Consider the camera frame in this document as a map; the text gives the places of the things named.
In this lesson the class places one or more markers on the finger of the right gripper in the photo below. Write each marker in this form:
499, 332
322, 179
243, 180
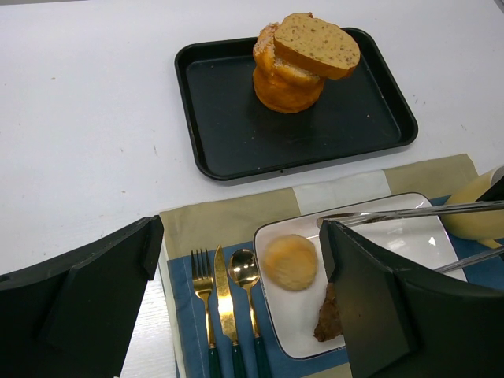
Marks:
495, 192

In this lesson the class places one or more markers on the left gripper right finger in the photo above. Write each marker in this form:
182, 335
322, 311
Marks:
401, 319

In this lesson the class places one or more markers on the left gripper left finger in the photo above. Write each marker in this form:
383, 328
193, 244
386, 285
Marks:
73, 315

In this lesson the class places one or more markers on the brown chocolate croissant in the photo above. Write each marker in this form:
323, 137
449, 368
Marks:
329, 324

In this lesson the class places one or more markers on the metal serving tongs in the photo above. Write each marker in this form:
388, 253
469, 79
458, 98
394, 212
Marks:
354, 219

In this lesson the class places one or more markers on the small round bun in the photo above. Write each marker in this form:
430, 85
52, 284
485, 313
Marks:
291, 262

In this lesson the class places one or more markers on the tan bread slice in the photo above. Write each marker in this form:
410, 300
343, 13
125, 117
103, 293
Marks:
317, 46

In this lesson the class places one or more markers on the stacked bread slices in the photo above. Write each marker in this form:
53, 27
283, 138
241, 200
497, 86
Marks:
279, 85

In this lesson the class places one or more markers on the yellow ceramic mug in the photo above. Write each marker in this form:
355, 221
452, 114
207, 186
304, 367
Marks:
486, 227

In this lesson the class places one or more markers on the white rectangular plate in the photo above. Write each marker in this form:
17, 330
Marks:
294, 314

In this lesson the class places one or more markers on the blue beige placemat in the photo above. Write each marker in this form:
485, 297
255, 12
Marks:
232, 224

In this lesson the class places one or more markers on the black baking tray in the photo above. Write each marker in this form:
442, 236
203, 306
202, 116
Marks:
235, 137

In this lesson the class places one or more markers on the gold knife green handle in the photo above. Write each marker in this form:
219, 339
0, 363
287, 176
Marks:
226, 311

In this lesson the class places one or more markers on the gold spoon green handle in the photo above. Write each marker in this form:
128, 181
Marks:
243, 270

